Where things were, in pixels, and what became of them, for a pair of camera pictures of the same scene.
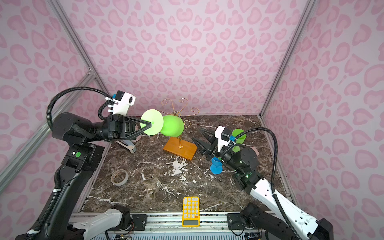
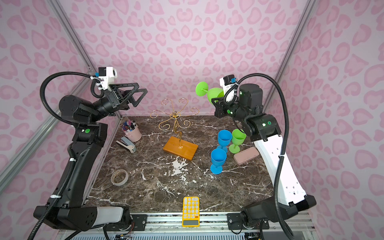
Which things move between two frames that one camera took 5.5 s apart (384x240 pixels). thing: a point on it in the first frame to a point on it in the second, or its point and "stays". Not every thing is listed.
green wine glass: (169, 126) to (202, 90)
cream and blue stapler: (128, 144) stays
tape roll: (119, 177) stays
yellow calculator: (191, 212) stays
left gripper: (124, 128) to (116, 98)
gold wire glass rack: (182, 102) stays
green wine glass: (240, 140) stays
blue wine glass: (216, 166) stays
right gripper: (212, 151) to (220, 107)
